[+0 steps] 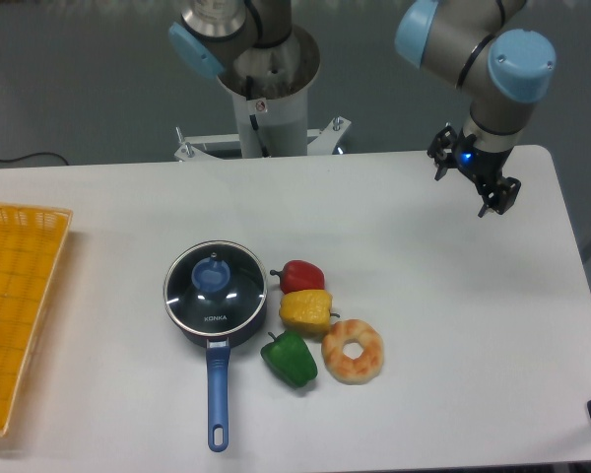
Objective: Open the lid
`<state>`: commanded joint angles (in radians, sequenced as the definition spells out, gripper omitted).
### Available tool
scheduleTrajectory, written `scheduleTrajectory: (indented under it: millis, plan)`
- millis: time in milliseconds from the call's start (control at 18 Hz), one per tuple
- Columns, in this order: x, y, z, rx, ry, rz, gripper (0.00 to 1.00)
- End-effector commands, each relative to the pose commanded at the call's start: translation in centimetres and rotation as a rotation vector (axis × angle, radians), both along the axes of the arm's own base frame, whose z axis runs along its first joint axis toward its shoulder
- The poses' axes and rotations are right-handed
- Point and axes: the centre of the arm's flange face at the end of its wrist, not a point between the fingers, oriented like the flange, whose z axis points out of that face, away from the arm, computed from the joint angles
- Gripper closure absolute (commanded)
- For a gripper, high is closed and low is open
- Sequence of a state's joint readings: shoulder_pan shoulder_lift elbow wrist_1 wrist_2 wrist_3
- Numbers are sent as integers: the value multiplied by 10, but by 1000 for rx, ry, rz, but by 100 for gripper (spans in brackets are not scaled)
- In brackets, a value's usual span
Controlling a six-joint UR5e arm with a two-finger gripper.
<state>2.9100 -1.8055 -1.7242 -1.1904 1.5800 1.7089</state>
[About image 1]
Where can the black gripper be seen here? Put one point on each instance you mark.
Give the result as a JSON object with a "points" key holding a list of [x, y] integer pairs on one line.
{"points": [[480, 156]]}

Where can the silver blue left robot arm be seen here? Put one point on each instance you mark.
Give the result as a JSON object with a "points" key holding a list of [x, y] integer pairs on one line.
{"points": [[212, 34]]}

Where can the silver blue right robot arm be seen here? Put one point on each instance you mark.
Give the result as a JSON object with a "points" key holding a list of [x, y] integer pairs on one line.
{"points": [[505, 73]]}

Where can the glass pot lid blue knob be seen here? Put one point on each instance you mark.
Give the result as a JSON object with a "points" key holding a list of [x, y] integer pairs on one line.
{"points": [[216, 290]]}

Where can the red toy bell pepper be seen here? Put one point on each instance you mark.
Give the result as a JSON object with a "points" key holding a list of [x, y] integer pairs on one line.
{"points": [[299, 275]]}

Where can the yellow toy bell pepper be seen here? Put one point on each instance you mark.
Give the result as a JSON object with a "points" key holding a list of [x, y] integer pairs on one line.
{"points": [[307, 311]]}

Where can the green toy bell pepper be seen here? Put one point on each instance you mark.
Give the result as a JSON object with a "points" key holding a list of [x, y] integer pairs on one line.
{"points": [[289, 358]]}

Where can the yellow wicker basket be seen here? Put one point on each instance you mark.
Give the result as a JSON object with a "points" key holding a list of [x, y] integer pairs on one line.
{"points": [[31, 242]]}

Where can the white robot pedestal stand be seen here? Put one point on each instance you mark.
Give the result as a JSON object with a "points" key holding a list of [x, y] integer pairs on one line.
{"points": [[269, 92]]}

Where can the dark saucepan blue handle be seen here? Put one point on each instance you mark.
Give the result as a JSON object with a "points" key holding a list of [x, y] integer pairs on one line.
{"points": [[219, 374]]}

